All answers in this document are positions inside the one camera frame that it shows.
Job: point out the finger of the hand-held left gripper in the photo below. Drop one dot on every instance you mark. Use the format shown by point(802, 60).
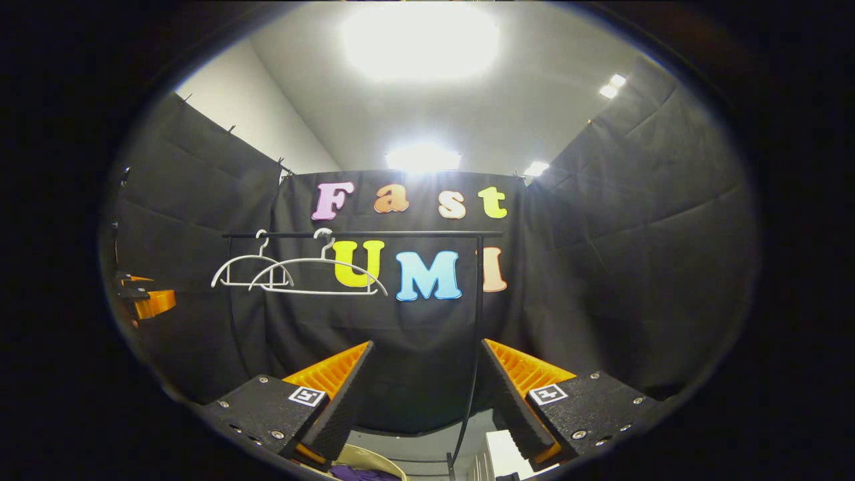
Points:
point(137, 278)
point(157, 302)

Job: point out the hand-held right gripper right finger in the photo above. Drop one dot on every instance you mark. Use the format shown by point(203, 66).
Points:
point(511, 401)

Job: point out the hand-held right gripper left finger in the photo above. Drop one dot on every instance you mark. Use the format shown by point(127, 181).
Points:
point(347, 407)

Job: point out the beige laundry hamper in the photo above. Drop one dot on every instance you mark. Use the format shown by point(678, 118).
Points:
point(364, 455)

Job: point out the purple ribbed jacket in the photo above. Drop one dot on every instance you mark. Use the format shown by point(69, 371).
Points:
point(361, 475)

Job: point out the white plastic hanger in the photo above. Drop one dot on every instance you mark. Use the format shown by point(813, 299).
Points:
point(263, 252)
point(320, 292)

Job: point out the black metal clothes rack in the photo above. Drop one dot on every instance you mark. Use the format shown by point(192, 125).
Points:
point(414, 234)

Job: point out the white ribbed storage box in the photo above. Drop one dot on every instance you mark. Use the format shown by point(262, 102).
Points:
point(507, 454)

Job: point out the black backdrop cloth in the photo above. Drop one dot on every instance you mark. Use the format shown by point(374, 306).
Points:
point(634, 267)

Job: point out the small ceiling light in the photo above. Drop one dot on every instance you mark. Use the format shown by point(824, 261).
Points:
point(536, 168)

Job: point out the long ceiling light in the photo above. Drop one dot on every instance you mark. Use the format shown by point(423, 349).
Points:
point(422, 159)

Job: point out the paired ceiling lights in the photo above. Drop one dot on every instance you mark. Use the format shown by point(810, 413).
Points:
point(612, 87)

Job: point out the large ceiling light panel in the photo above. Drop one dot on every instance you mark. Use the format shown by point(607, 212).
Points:
point(421, 40)

